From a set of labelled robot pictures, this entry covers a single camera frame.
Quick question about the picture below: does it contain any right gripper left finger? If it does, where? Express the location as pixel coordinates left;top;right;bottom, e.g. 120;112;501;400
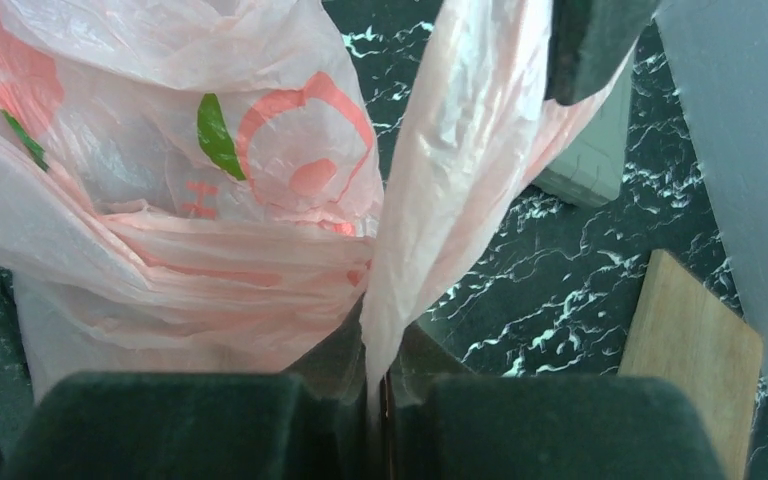
0;312;365;479

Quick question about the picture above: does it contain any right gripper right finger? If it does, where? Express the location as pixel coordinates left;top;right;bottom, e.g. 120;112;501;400
390;325;724;479

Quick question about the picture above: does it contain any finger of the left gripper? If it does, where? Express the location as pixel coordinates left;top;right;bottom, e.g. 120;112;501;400
545;0;660;106

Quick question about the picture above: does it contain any grey plastic case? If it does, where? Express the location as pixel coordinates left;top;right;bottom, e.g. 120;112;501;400
528;52;633;207

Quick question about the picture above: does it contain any pink plastic bag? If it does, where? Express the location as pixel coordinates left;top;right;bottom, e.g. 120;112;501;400
0;0;637;412

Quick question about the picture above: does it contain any wooden board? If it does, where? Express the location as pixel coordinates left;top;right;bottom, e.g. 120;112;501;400
618;249;763;479

